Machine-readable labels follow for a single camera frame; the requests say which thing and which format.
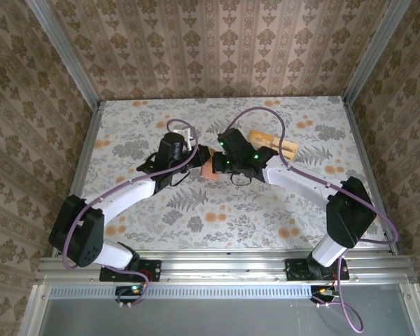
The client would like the wooden card stand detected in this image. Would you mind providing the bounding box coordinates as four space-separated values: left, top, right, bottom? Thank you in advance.
248 129 298 162

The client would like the left control board green light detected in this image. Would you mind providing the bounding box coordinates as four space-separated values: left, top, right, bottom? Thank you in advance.
115 285 148 304

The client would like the grey metal panel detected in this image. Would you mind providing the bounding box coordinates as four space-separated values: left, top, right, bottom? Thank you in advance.
19 283 420 336

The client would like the aluminium table side rail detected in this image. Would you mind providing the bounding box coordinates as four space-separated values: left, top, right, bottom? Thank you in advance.
52 101 104 253
341 96 400 255

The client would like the aluminium mounting rail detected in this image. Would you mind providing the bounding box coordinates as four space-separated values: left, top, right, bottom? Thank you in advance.
34 250 417 285

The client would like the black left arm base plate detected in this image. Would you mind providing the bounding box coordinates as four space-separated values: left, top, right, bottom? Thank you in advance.
99 259 162 283

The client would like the grey slotted cable duct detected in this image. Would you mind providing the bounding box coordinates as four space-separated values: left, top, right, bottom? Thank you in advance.
48 283 314 300

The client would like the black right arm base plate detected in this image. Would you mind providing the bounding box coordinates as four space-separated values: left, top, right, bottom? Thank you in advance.
285 258 350 282

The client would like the aluminium frame post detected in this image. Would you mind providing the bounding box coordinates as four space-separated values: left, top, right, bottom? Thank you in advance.
342 0 412 102
24 0 102 106

